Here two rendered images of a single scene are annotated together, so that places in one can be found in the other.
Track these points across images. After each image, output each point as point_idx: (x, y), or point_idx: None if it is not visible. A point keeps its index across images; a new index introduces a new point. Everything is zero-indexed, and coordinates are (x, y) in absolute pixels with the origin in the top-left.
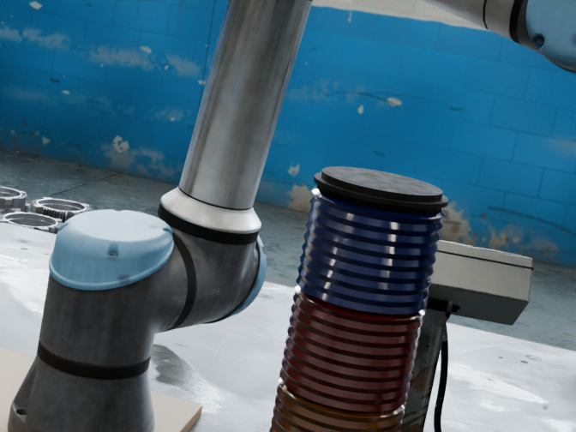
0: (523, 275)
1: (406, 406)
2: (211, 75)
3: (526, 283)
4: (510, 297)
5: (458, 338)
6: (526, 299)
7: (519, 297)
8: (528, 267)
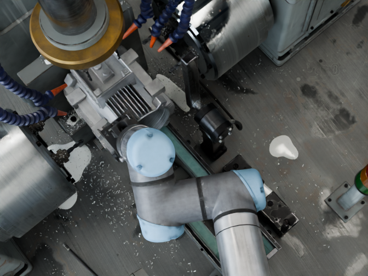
0: (137, 274)
1: None
2: None
3: (138, 271)
4: (147, 274)
5: None
6: (142, 268)
7: (144, 271)
8: (133, 274)
